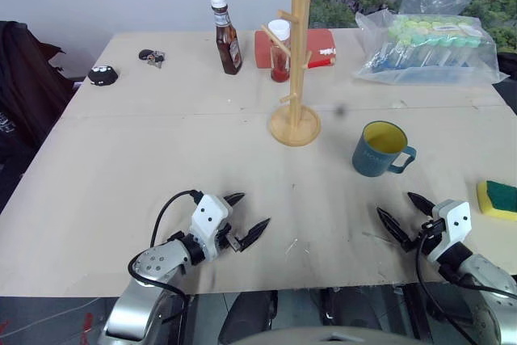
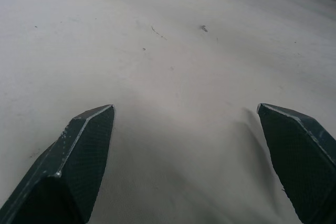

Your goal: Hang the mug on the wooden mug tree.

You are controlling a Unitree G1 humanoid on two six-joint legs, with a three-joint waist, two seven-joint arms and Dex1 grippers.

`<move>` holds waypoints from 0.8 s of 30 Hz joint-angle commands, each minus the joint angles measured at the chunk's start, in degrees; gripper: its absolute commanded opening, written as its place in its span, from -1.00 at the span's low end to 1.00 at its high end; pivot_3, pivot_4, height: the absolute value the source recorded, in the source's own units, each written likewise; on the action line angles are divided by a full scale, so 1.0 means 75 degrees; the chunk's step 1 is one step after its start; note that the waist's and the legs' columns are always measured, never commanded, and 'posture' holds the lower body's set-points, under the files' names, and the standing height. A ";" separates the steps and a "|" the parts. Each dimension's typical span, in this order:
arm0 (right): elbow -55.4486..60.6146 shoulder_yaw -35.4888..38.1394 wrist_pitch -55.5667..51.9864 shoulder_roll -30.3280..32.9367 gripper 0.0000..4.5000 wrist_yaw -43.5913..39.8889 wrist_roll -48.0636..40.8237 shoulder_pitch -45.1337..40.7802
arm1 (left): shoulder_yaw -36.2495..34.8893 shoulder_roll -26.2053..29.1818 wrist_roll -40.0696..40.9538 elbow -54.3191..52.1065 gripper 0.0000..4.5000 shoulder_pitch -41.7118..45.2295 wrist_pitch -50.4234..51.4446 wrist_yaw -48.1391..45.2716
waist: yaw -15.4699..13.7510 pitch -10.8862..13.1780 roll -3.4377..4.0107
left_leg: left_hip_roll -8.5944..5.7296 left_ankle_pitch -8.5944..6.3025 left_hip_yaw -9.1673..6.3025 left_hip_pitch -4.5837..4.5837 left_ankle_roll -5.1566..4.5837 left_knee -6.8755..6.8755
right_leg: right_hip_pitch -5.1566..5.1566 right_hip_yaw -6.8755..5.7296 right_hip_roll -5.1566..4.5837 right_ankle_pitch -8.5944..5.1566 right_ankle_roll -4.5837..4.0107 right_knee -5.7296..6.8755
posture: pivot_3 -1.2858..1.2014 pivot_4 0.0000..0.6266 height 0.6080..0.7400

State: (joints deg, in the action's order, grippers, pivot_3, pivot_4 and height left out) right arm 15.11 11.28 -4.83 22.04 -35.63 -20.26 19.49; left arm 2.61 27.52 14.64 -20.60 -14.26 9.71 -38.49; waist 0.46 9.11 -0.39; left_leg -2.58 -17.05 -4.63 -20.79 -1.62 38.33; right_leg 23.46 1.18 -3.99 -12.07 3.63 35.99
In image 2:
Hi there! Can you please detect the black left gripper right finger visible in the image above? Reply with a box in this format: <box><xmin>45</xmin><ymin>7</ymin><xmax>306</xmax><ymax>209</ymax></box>
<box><xmin>257</xmin><ymin>103</ymin><xmax>336</xmax><ymax>224</ymax></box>

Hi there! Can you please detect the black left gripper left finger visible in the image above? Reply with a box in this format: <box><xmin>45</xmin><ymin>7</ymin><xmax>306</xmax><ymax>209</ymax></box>
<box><xmin>0</xmin><ymin>104</ymin><xmax>116</xmax><ymax>224</ymax></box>

